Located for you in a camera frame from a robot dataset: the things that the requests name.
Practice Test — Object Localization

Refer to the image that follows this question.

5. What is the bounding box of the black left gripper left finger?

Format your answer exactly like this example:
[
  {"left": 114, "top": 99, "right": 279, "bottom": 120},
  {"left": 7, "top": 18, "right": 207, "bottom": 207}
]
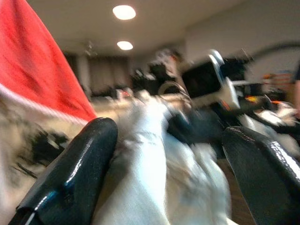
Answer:
[{"left": 8, "top": 117, "right": 119, "bottom": 225}]

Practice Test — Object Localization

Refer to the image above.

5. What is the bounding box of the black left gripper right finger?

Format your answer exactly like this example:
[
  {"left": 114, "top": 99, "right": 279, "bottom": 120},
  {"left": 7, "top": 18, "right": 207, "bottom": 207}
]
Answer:
[{"left": 221, "top": 126, "right": 300, "bottom": 225}]

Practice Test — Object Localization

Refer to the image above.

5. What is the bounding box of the white cloth garment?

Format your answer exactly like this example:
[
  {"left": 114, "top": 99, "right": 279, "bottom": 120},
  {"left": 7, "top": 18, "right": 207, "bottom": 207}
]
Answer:
[{"left": 92, "top": 90, "right": 240, "bottom": 225}]

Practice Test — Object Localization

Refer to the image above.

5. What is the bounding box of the person in dark shirt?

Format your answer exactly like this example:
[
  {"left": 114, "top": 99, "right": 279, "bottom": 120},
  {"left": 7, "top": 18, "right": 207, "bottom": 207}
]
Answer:
[{"left": 292, "top": 67, "right": 300, "bottom": 120}]

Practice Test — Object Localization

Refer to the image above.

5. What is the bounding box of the red white printed garment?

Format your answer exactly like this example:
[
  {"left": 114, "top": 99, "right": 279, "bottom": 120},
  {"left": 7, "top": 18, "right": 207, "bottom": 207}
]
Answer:
[{"left": 0, "top": 0, "right": 98, "bottom": 225}]

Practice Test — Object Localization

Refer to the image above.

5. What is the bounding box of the grey curtain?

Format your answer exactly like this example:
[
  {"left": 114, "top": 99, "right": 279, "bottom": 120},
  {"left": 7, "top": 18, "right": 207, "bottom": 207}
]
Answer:
[{"left": 88, "top": 56, "right": 129, "bottom": 91}]

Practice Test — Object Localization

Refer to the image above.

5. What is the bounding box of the round ceiling light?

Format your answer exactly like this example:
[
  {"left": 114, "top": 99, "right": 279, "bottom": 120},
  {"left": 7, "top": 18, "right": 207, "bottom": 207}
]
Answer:
[
  {"left": 116, "top": 41, "right": 134, "bottom": 51},
  {"left": 112, "top": 5, "right": 136, "bottom": 21}
]

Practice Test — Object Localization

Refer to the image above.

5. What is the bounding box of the black monitor with white frame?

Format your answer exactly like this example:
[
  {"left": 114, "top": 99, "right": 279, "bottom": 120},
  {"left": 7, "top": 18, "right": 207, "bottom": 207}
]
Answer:
[{"left": 181, "top": 49, "right": 241, "bottom": 111}]

